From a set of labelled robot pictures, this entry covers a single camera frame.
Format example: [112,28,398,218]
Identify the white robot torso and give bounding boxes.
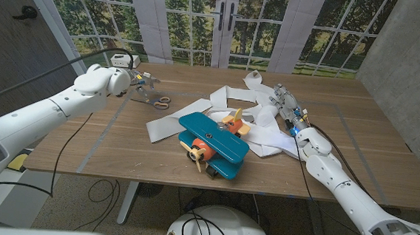
[164,201,275,235]

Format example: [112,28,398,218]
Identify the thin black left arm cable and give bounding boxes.
[0,106,94,201]

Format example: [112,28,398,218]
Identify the printed forest window backdrop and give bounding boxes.
[31,0,401,90]

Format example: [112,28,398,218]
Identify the white table leg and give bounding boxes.
[116,180,141,227]
[302,199,331,235]

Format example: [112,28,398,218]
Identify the white receipt paper strip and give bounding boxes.
[144,62,310,161]

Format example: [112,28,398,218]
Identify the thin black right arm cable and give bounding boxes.
[285,134,415,235]

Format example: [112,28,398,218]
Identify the teal orange toy plane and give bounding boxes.
[174,103,254,183]

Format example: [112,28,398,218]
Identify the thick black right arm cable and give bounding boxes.
[304,123,377,198]

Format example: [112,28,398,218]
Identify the black round floor object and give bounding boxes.
[137,181,165,200]

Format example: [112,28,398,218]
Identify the orange-handled scissors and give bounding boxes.
[130,86,173,112]

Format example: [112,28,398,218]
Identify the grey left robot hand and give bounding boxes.
[123,68,162,102]

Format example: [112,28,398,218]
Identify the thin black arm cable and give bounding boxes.
[285,134,415,235]
[0,106,94,201]

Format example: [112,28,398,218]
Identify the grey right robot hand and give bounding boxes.
[266,82,312,132]

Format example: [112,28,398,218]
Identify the yellow black floor object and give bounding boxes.
[5,151,31,174]

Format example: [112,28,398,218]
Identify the black wall door handle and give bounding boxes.
[12,4,39,21]

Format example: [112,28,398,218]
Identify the white power strip box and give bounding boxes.
[109,53,142,69]

